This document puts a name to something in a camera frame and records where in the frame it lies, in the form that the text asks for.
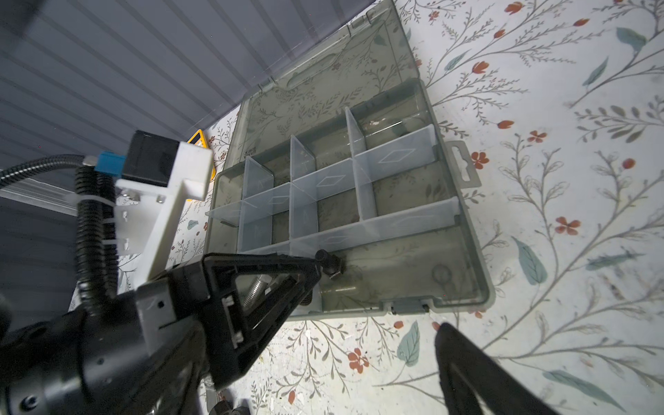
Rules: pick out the green transparent compartment organizer box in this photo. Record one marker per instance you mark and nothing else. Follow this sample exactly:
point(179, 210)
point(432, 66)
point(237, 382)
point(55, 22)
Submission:
point(341, 152)

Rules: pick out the silver hex bolt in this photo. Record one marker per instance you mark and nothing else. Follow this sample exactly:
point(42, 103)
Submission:
point(256, 291)

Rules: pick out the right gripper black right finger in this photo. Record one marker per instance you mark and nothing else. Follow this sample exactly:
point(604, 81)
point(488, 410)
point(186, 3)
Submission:
point(467, 375)

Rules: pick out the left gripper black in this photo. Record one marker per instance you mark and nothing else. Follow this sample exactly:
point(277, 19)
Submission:
point(144, 355)

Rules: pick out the yellow calculator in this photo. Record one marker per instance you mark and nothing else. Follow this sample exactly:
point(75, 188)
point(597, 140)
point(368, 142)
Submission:
point(199, 139)

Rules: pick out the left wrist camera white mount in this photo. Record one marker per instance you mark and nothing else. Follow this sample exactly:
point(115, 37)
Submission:
point(157, 176)

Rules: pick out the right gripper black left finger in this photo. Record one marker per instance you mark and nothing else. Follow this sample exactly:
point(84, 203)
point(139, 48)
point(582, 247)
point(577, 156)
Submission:
point(237, 333)

